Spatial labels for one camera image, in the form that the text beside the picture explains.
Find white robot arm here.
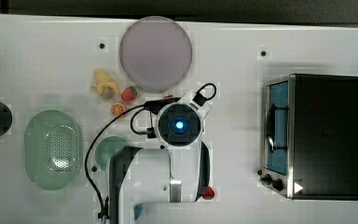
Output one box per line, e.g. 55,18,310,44
107,91,211,224

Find yellow plush banana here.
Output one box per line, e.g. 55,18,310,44
91,69,120,99

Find small red toy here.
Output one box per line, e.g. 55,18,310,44
201,187,215,200

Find green metal cup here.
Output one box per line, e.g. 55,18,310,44
95,136,130,171

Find black toaster oven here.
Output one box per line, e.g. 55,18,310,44
257,74,358,201

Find orange slice toy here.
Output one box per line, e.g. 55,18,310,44
110,102,126,118

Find purple round plate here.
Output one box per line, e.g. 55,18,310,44
119,16,193,92

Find green oval strainer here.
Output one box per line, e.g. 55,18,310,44
24,110,83,190

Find red plush strawberry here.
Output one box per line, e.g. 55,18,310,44
121,86,138,102

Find black cable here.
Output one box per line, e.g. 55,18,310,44
84,82,218,220

